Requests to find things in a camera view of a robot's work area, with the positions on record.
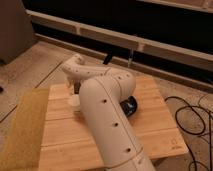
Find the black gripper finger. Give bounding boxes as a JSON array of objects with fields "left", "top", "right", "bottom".
[{"left": 74, "top": 83, "right": 81, "bottom": 94}]

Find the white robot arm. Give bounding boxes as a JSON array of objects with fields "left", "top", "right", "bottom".
[{"left": 62, "top": 54, "right": 155, "bottom": 171}]

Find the white ceramic cup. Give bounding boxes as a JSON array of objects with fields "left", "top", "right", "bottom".
[{"left": 68, "top": 96, "right": 80, "bottom": 109}]

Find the black bowl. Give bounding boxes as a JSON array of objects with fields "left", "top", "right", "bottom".
[{"left": 120, "top": 96, "right": 138, "bottom": 117}]

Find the wooden board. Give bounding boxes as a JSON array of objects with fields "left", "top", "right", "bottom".
[{"left": 39, "top": 76, "right": 188, "bottom": 171}]

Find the brown cabinet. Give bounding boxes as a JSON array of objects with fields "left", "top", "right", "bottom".
[{"left": 0, "top": 0, "right": 37, "bottom": 64}]

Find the yellow-green mat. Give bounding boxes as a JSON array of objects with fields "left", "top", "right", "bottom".
[{"left": 0, "top": 89, "right": 49, "bottom": 171}]

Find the black floor cable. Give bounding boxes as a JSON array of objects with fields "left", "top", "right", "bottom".
[{"left": 164, "top": 95, "right": 213, "bottom": 171}]

